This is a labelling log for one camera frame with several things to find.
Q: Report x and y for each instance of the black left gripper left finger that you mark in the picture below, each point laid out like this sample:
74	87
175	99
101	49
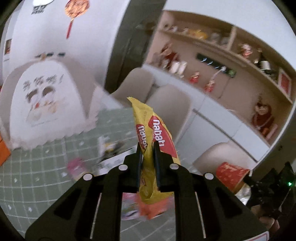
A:
91	208

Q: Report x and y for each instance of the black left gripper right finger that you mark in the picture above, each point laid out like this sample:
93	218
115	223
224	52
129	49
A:
204	208

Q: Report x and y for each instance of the yellow nabati wafer wrapper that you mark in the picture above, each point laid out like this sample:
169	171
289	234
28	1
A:
150	128

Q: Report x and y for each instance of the pink plastic wrapper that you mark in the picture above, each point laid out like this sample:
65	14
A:
76	168

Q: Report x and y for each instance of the beige chair near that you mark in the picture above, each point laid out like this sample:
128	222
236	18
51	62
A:
219	153

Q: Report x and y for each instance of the beige chair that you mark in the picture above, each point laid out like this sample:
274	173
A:
173	106
137	84
219	153

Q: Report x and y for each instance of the green white snack bag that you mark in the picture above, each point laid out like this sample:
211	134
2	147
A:
112	154

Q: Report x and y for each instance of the green checkered tablecloth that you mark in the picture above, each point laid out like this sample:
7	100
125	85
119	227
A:
32	180

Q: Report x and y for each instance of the red doll large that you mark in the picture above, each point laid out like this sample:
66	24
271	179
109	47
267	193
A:
263	118

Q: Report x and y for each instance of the white sideboard cabinet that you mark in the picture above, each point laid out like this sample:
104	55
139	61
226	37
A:
217	115

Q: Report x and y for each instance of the orange tissue box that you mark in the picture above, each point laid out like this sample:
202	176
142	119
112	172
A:
4	151

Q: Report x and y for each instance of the beige chair middle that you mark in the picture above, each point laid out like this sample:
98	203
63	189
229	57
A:
173	106

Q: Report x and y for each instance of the white cartoon food cover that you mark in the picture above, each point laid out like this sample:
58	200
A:
48	100

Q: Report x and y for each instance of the small red figurine right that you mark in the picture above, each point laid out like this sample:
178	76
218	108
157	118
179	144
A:
209	86

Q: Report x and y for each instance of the small red figurine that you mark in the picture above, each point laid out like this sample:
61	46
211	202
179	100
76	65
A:
209	86
195	77

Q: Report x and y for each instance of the small red figurine left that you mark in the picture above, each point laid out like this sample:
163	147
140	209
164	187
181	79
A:
195	77

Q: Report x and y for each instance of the beige chair far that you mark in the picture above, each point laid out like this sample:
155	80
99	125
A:
137	84

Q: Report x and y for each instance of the black power strip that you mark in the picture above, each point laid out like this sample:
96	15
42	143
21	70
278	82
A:
216	65

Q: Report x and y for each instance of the white cup right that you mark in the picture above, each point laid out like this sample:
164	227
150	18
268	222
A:
182	67

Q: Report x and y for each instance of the white cup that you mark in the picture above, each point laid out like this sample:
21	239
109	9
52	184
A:
182	67
174	67

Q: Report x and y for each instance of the white cup left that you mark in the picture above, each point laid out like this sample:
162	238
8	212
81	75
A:
174	67

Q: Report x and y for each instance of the round red chinese knot ornament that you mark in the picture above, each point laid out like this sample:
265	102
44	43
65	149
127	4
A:
74	9

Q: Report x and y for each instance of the wooden wall shelf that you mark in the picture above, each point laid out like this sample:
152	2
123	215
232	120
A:
262	74

